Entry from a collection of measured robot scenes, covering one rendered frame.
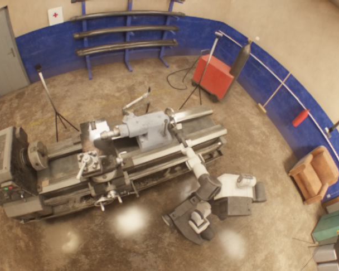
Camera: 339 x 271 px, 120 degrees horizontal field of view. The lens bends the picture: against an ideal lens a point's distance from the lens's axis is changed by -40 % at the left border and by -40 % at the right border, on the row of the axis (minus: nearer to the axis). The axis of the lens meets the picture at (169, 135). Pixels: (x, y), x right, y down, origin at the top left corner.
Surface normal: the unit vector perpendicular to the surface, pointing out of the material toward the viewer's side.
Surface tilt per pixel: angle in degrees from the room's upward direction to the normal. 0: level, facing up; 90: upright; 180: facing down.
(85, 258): 0
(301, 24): 90
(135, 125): 0
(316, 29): 90
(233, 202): 2
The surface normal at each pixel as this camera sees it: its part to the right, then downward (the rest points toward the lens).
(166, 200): 0.19, -0.55
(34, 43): 0.43, 0.79
